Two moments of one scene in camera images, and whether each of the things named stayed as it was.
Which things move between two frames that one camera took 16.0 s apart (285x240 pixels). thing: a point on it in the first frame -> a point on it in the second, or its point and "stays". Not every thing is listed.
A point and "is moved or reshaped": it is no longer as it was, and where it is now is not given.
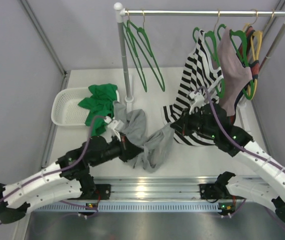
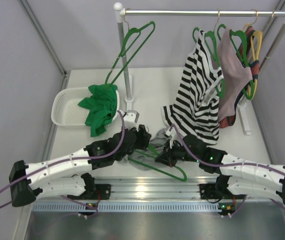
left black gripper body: [129, 151] -> [144, 136]
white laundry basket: [65, 110] stays
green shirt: [99, 106] stays
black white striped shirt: [202, 73] stays
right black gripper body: [180, 125] -> [170, 152]
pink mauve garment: [234, 75] stays
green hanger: [145, 43] -> [150, 146]
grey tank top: [156, 145] is moved or reshaped
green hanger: [134, 52] -> [129, 39]
